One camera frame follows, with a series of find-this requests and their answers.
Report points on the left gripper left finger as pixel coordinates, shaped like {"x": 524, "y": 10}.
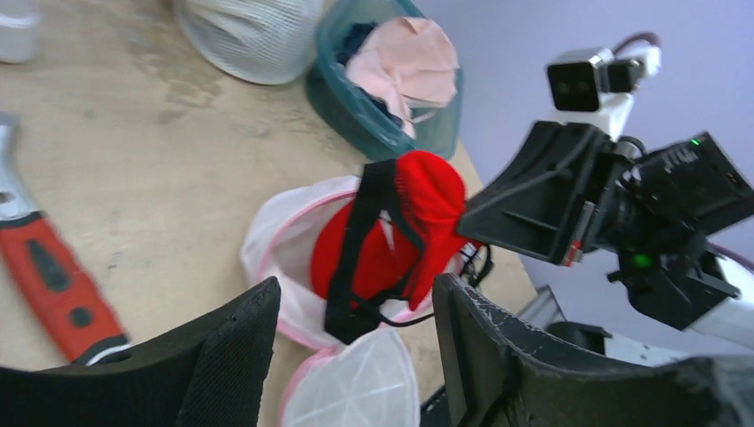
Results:
{"x": 207, "y": 372}

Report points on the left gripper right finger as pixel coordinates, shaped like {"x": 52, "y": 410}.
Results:
{"x": 501, "y": 371}

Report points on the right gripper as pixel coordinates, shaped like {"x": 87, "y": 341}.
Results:
{"x": 562, "y": 195}

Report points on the pink-trimmed mesh laundry bag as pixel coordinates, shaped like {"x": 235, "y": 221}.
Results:
{"x": 370, "y": 382}

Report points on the red and black bra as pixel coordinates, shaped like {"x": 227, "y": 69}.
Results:
{"x": 376, "y": 260}

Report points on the pale pink bra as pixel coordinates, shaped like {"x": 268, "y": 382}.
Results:
{"x": 407, "y": 62}

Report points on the teal plastic bin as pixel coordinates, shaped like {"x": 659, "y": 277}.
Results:
{"x": 354, "y": 115}

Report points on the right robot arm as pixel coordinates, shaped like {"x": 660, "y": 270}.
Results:
{"x": 684, "y": 193}

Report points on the dark blue garment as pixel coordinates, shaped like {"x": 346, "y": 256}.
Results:
{"x": 353, "y": 40}

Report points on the red-handled adjustable wrench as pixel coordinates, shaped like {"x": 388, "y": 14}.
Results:
{"x": 62, "y": 294}

